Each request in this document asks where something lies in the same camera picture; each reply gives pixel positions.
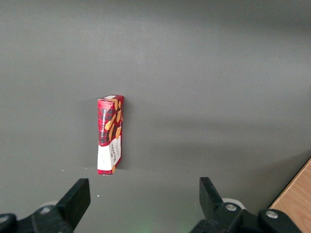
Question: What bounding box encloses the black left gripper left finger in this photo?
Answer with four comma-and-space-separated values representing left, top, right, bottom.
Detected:
31, 178, 91, 233

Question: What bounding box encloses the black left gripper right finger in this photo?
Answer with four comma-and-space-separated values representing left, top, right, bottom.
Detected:
190, 177, 258, 233

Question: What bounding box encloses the red shortbread biscuit box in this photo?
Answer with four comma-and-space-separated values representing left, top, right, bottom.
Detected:
96, 95, 125, 176

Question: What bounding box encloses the wooden drawer cabinet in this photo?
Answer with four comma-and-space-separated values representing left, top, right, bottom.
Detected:
268, 155, 311, 233

